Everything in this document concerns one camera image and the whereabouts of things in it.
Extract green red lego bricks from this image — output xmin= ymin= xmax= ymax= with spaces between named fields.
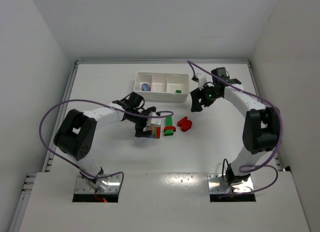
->
xmin=153 ymin=126 xmax=161 ymax=139

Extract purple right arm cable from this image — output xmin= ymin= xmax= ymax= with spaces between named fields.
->
xmin=187 ymin=60 xmax=285 ymax=196

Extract red green rounded lego stack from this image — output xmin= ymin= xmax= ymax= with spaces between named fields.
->
xmin=163 ymin=126 xmax=176 ymax=136

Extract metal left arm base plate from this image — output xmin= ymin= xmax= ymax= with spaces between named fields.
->
xmin=74 ymin=174 xmax=122 ymax=195

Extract purple butterfly lego brick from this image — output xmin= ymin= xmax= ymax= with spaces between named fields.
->
xmin=147 ymin=125 xmax=155 ymax=137

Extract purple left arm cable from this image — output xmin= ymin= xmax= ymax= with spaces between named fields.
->
xmin=39 ymin=99 xmax=175 ymax=180

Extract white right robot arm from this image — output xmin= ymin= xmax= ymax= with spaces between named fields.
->
xmin=190 ymin=75 xmax=280 ymax=185

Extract red rounded lego brick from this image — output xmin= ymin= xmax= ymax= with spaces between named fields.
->
xmin=177 ymin=117 xmax=193 ymax=132

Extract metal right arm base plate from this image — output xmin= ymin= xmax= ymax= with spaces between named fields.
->
xmin=207 ymin=173 xmax=254 ymax=195

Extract green number lego brick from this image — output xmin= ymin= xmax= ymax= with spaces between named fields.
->
xmin=165 ymin=116 xmax=173 ymax=126

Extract purple flower lego brick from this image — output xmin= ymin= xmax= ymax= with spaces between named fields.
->
xmin=141 ymin=83 xmax=151 ymax=91

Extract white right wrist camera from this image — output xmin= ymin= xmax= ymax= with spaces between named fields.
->
xmin=191 ymin=73 xmax=207 ymax=90

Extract white compartment tray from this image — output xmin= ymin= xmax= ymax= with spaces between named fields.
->
xmin=133 ymin=72 xmax=190 ymax=103

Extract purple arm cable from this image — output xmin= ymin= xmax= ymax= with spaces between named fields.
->
xmin=39 ymin=99 xmax=175 ymax=180
xmin=187 ymin=60 xmax=285 ymax=196

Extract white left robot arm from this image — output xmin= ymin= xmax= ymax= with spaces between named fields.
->
xmin=53 ymin=92 xmax=156 ymax=182

